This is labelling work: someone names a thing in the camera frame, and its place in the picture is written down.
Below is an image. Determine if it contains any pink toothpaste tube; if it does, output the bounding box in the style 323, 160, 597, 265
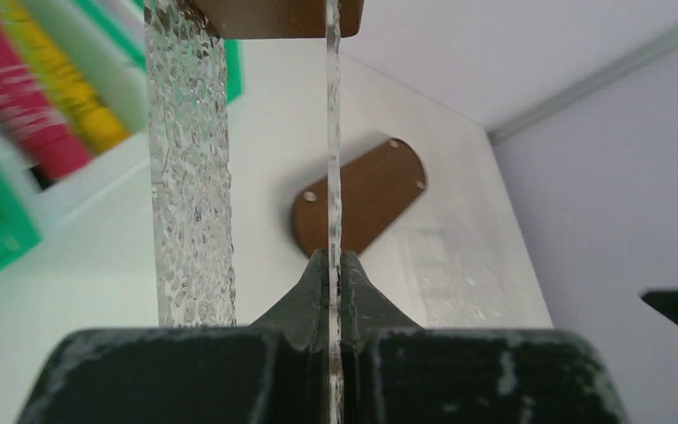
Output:
0, 28, 92, 180

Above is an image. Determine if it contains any clear rectangular acrylic plate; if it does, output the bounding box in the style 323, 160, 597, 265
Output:
400, 227, 476, 328

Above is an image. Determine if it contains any clear acrylic organizer rack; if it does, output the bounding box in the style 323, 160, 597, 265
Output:
145, 1, 344, 423

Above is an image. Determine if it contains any brown oval wooden tray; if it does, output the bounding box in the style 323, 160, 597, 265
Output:
290, 138, 427, 256

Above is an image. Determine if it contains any white toothpaste bin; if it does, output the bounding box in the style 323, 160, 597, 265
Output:
0, 1, 148, 234

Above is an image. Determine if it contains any clear oval acrylic plate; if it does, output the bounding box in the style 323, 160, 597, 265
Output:
441, 193, 509, 328

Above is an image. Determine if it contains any green toothbrush bin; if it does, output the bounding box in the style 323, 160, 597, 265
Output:
74, 0, 245, 103

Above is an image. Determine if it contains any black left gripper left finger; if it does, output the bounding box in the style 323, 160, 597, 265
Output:
19, 250, 330, 423

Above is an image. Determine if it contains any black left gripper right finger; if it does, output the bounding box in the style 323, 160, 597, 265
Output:
340, 252, 629, 423

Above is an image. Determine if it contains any yellow toothpaste tube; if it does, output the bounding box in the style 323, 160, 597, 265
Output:
0, 1, 129, 154

